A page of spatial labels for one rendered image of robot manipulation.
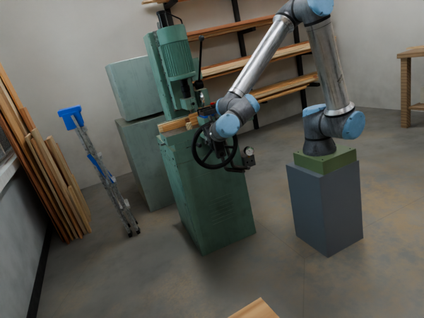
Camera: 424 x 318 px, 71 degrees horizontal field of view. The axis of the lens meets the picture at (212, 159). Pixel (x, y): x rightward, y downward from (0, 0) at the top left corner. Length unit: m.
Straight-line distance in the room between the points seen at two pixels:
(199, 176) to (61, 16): 2.87
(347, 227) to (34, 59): 3.68
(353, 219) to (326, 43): 1.08
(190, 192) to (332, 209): 0.87
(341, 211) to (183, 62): 1.30
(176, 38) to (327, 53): 0.86
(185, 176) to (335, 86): 1.01
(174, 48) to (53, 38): 2.48
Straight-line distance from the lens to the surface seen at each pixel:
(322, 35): 1.51
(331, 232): 1.95
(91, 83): 4.13
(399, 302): 1.83
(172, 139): 1.81
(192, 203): 1.97
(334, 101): 1.61
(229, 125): 1.18
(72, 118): 2.41
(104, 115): 4.16
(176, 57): 1.88
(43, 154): 2.84
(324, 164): 1.73
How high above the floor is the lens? 1.31
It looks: 19 degrees down
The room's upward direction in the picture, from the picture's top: 13 degrees counter-clockwise
